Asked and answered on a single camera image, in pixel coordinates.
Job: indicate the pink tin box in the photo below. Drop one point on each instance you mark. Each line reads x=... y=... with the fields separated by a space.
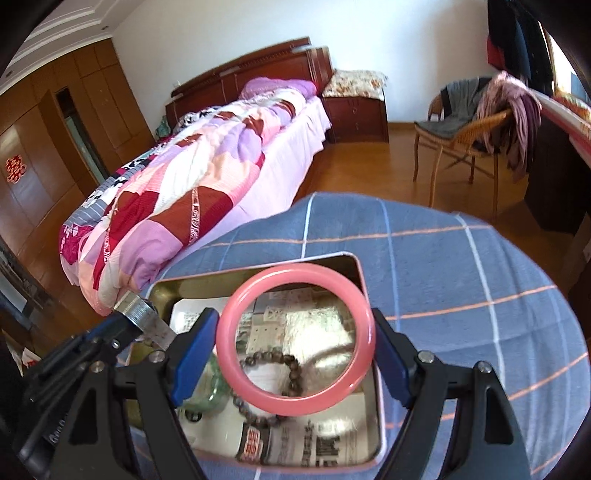
x=351 y=270

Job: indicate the blue plaid tablecloth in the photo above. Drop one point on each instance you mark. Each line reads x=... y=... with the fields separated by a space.
x=461 y=277

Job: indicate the floral cushion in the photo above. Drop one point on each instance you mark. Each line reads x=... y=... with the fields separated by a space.
x=355 y=81

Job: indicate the dark wooden desk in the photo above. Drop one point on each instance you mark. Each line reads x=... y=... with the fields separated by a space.
x=554 y=184

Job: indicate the pink striped garment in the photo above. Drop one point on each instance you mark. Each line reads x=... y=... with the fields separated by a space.
x=512 y=110

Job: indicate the purple pillow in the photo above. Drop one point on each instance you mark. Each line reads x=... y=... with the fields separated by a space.
x=277 y=85

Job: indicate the wooden wardrobe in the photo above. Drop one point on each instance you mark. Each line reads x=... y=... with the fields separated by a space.
x=55 y=138

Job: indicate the pink patchwork quilt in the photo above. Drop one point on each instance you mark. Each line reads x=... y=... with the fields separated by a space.
x=184 y=194

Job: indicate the green jade bangle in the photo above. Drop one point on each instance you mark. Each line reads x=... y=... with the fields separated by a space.
x=217 y=392

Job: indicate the wooden nightstand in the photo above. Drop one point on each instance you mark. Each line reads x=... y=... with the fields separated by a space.
x=355 y=117

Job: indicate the dark hanging clothes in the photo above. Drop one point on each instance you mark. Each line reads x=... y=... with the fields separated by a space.
x=521 y=41

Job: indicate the cluttered side shelf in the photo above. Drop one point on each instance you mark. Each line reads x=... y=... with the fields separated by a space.
x=18 y=295

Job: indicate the window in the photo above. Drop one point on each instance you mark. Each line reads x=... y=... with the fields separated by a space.
x=565 y=69

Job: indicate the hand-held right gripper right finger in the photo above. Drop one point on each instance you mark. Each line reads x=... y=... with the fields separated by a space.
x=392 y=360

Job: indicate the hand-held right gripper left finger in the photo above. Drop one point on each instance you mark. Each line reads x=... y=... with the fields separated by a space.
x=196 y=360

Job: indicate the teal bag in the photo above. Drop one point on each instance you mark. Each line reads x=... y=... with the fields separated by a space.
x=162 y=127

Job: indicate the pink bangle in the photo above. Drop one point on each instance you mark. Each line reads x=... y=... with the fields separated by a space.
x=226 y=332

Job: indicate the red paper decoration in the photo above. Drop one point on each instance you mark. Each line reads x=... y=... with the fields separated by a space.
x=14 y=169

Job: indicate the pink white desk cover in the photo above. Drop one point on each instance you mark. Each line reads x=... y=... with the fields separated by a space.
x=568 y=120

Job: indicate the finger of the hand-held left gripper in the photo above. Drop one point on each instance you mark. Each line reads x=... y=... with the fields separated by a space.
x=111 y=325
x=60 y=364

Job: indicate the wicker chair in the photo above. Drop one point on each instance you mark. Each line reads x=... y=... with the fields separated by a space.
x=480 y=129

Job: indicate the grey garment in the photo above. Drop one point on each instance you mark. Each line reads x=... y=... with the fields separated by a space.
x=457 y=106

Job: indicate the wooden bed headboard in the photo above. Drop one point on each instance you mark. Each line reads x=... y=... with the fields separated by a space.
x=258 y=62

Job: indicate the wooden bed with quilts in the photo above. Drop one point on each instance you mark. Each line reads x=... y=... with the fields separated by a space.
x=286 y=157

